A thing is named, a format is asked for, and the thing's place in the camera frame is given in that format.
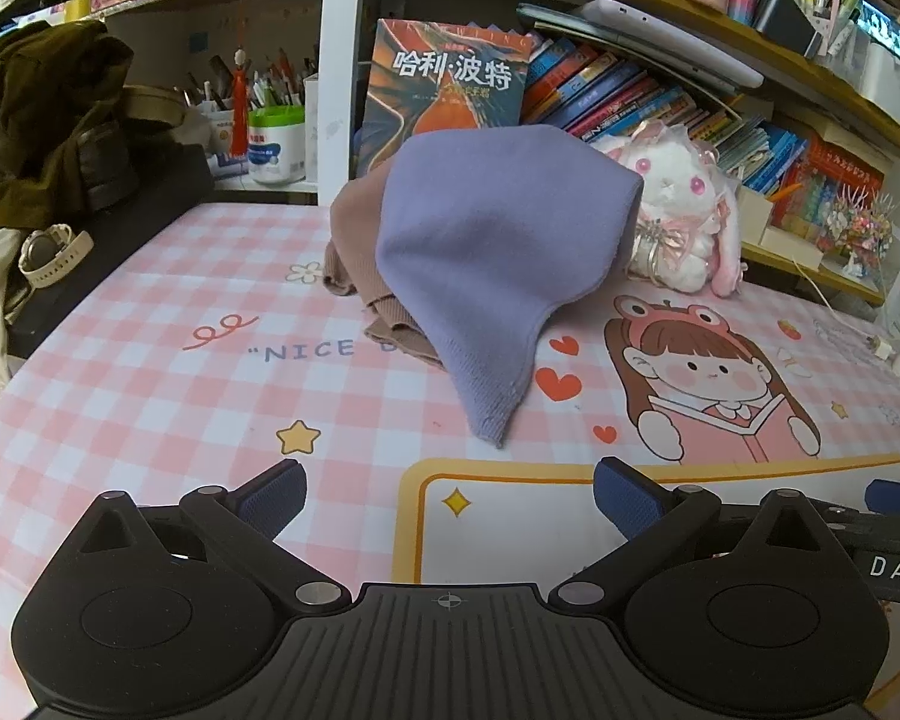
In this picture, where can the purple and brown knit sweater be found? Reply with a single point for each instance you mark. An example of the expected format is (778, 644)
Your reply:
(487, 240)

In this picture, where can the row of colourful books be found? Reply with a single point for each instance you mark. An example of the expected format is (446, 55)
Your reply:
(615, 90)

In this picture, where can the white wristwatch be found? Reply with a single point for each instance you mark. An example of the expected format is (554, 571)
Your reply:
(41, 247)

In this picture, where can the pen holder with pens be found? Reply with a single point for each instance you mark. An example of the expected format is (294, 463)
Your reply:
(270, 86)

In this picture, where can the olive green jacket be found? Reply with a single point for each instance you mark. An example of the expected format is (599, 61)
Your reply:
(37, 112)

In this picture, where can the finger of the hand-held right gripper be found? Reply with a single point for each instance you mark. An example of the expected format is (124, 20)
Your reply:
(896, 496)

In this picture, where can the desk organizer with pens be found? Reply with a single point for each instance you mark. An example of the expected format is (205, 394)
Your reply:
(802, 11)

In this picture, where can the white pink plush bunny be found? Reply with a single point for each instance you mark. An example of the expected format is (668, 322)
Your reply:
(675, 172)

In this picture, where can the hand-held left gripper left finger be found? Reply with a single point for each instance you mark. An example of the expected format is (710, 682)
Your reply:
(274, 499)

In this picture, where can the dark fantasy novel book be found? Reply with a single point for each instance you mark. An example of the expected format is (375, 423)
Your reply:
(450, 82)

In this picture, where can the black bag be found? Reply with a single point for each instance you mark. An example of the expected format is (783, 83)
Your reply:
(150, 195)

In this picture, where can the small white plug adapter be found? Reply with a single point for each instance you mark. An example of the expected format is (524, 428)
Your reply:
(885, 346)

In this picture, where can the red tassel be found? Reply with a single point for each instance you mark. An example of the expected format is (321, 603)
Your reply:
(238, 105)

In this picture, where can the white tablet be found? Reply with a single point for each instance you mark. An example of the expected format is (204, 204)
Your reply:
(682, 45)

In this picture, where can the phone with lit screen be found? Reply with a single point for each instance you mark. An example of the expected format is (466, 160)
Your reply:
(889, 34)

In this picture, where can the colourful flower ornament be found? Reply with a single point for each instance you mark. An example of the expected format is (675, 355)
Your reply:
(859, 229)

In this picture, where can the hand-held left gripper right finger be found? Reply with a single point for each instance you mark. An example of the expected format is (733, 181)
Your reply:
(630, 499)

